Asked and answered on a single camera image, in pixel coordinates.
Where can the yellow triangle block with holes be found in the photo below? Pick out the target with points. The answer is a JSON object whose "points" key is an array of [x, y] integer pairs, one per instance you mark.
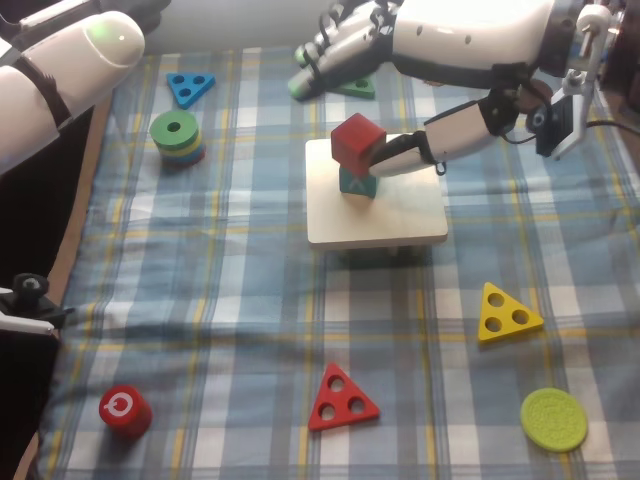
{"points": [[506, 312]]}

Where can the green toy sandwich cookie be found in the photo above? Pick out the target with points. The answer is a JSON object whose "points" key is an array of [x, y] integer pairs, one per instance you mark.
{"points": [[552, 420]]}

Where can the red triangle block with holes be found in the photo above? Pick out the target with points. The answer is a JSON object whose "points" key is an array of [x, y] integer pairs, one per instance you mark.
{"points": [[341, 400]]}

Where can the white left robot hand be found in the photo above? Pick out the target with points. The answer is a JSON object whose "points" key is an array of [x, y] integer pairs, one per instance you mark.
{"points": [[75, 65]]}

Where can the small white table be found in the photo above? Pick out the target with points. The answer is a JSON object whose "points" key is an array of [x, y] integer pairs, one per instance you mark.
{"points": [[400, 215]]}

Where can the green triangle block with holes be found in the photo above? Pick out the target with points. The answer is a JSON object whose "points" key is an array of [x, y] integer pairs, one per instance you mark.
{"points": [[362, 90]]}

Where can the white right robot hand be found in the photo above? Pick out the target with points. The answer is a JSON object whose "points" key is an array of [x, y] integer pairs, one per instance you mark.
{"points": [[465, 35]]}

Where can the black clamp with knob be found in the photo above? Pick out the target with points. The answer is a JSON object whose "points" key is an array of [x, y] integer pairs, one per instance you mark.
{"points": [[30, 295]]}

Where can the red wooden cube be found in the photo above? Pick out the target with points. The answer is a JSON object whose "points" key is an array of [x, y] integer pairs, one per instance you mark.
{"points": [[355, 140]]}

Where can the red cylinder block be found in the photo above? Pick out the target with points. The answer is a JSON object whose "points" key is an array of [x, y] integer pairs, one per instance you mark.
{"points": [[130, 422]]}

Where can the teal wooden cube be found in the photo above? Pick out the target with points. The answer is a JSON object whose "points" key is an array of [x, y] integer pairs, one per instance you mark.
{"points": [[355, 186]]}

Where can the blue triangle block with holes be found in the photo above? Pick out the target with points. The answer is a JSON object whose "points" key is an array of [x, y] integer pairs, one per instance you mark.
{"points": [[191, 86]]}

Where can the blue plaid tablecloth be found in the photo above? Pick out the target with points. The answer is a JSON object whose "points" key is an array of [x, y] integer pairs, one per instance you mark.
{"points": [[250, 310]]}

